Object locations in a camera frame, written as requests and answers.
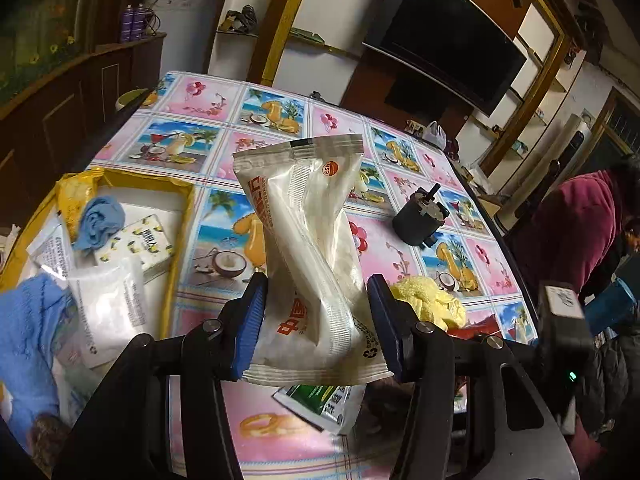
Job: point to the yellow cardboard box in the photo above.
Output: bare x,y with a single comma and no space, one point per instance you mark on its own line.
47,248

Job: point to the yellow fluffy towel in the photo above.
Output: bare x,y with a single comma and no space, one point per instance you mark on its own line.
429,302

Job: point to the purple bottles on cabinet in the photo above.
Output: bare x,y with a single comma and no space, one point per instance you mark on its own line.
135,22

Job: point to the green white sachet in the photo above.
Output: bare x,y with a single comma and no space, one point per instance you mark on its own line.
332,409

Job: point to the light blue cloth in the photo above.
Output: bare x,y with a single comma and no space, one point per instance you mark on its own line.
102,217

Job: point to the dark wooden cabinet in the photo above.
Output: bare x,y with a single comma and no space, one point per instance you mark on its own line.
59,122

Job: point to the dark blue knitted towel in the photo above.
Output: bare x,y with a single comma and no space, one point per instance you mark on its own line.
29,317

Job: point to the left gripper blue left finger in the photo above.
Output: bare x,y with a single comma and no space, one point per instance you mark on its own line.
247,323

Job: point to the white roll with green top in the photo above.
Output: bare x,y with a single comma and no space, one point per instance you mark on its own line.
132,99

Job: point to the white clear packet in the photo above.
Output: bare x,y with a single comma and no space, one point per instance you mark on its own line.
111,305

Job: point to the colourful printed tablecloth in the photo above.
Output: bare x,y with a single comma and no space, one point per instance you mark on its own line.
193,126

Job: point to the white plastic wipes pack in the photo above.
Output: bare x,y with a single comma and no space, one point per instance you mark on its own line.
317,327

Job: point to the red shiny pouch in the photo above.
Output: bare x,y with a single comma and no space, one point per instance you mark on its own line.
485,327

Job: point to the white and gold shelf unit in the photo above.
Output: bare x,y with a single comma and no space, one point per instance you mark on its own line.
343,24

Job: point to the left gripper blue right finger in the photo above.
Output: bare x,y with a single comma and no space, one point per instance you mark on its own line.
392,325

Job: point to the flower mural panel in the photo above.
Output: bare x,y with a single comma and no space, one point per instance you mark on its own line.
37,36

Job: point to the black flat television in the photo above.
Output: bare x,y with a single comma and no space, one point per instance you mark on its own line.
453,42

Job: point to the white dotted tissue pack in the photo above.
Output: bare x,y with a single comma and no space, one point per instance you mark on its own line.
146,239

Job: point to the person in maroon jacket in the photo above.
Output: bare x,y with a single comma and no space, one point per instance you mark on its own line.
570,235

